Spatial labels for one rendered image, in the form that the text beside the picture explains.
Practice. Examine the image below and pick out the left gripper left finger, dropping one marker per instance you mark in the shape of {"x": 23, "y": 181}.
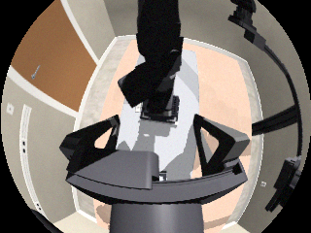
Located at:
{"x": 86, "y": 136}

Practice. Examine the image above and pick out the white label sign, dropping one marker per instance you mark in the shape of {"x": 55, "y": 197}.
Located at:
{"x": 138, "y": 107}

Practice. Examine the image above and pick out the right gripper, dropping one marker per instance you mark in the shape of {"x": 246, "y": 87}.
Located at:
{"x": 162, "y": 108}

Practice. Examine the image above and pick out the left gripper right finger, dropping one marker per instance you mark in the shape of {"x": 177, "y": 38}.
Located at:
{"x": 231, "y": 143}

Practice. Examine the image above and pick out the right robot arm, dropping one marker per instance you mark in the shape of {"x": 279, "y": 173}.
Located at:
{"x": 159, "y": 21}

